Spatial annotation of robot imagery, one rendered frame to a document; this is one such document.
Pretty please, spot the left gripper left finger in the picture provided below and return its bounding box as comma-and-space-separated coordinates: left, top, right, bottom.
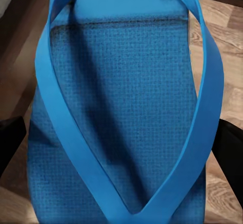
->
0, 116, 26, 177

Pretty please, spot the sandal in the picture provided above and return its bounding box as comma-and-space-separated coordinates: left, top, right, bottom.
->
27, 0, 224, 224

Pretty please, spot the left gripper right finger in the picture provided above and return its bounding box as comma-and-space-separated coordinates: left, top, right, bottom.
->
211, 119, 243, 209

